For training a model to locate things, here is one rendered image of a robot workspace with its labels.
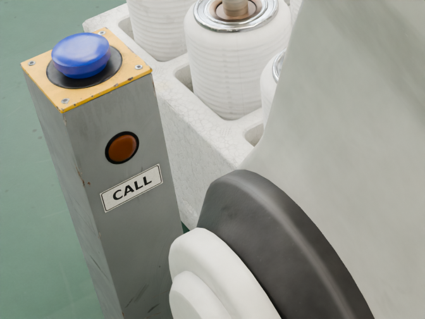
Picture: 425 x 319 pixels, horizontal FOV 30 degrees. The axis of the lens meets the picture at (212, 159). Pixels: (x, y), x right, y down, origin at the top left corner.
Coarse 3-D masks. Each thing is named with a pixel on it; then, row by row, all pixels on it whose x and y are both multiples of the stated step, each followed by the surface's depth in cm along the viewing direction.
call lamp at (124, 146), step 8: (120, 136) 55; (128, 136) 56; (112, 144) 55; (120, 144) 56; (128, 144) 56; (136, 144) 57; (112, 152) 56; (120, 152) 56; (128, 152) 56; (120, 160) 56
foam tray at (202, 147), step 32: (128, 32) 86; (160, 64) 78; (160, 96) 74; (192, 96) 73; (192, 128) 70; (224, 128) 69; (256, 128) 70; (192, 160) 74; (224, 160) 67; (192, 192) 78; (192, 224) 83
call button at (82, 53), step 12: (72, 36) 55; (84, 36) 55; (96, 36) 55; (60, 48) 54; (72, 48) 54; (84, 48) 54; (96, 48) 54; (108, 48) 54; (60, 60) 53; (72, 60) 53; (84, 60) 53; (96, 60) 53; (72, 72) 53; (84, 72) 53; (96, 72) 54
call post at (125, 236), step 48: (144, 96) 55; (48, 144) 60; (96, 144) 55; (144, 144) 57; (96, 192) 57; (144, 192) 60; (96, 240) 61; (144, 240) 63; (96, 288) 72; (144, 288) 66
